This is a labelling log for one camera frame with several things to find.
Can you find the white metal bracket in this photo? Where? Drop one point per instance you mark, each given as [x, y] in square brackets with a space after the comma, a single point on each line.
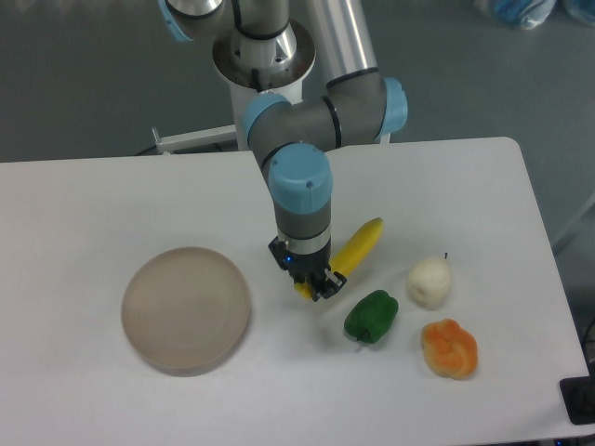
[196, 141]

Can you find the black device at table edge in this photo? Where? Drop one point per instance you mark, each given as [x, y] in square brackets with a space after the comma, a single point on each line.
[578, 397]

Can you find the yellow banana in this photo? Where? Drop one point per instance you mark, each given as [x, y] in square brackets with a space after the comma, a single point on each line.
[355, 250]

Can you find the white pear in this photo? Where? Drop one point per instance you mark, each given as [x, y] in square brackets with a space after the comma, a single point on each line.
[429, 281]

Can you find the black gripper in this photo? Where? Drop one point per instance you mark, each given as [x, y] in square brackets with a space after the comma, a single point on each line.
[312, 268]

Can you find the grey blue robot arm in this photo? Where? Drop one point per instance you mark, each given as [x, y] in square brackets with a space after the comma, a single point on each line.
[309, 91]

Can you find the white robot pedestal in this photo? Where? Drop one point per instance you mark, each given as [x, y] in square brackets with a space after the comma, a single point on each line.
[250, 67]

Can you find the orange braided bread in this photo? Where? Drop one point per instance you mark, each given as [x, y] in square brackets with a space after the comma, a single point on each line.
[449, 350]

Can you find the beige round plate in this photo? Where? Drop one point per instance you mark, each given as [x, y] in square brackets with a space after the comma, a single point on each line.
[185, 311]

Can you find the green bell pepper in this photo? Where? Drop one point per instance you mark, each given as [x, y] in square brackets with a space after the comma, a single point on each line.
[372, 317]

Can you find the blue plastic bag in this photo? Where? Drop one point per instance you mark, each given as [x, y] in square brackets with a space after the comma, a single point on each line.
[516, 14]

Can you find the clear plastic bag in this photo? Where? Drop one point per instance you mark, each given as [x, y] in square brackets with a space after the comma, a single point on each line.
[582, 10]

